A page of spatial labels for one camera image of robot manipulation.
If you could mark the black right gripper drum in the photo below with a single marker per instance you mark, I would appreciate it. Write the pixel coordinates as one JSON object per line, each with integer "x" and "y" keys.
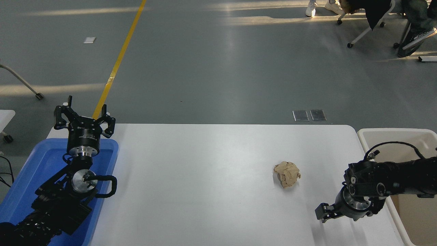
{"x": 353, "y": 216}

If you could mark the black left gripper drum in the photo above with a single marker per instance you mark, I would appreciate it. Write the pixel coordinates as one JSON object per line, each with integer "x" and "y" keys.
{"x": 83, "y": 135}

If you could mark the tan paper ball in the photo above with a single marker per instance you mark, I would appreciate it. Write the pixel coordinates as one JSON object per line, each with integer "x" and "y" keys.
{"x": 286, "y": 174}

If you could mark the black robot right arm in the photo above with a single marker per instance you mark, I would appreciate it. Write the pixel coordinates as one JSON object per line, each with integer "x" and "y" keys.
{"x": 392, "y": 177}

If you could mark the blue plastic tray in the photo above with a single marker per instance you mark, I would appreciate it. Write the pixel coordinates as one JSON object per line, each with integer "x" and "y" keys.
{"x": 37, "y": 164}

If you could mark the grey chair leg with caster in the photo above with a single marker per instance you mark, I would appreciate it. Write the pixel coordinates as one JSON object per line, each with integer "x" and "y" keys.
{"x": 20, "y": 80}

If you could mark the white side table with caster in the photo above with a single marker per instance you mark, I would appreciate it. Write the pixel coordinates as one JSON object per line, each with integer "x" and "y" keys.
{"x": 5, "y": 118}

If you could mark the large pale bin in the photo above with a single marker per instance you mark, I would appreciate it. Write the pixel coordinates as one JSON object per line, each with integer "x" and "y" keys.
{"x": 420, "y": 222}

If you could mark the metal floor plate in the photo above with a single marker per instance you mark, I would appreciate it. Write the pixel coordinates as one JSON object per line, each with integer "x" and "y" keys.
{"x": 300, "y": 115}
{"x": 318, "y": 115}

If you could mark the white bar on floor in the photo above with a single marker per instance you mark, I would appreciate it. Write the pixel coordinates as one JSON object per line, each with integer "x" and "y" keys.
{"x": 428, "y": 58}

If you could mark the white wheeled chair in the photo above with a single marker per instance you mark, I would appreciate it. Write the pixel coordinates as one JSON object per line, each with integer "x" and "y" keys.
{"x": 365, "y": 32}

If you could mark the person in white shoes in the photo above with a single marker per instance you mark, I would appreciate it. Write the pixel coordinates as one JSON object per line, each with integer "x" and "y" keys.
{"x": 310, "y": 10}

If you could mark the seated person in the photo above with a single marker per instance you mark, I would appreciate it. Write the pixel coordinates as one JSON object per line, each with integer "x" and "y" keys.
{"x": 414, "y": 20}

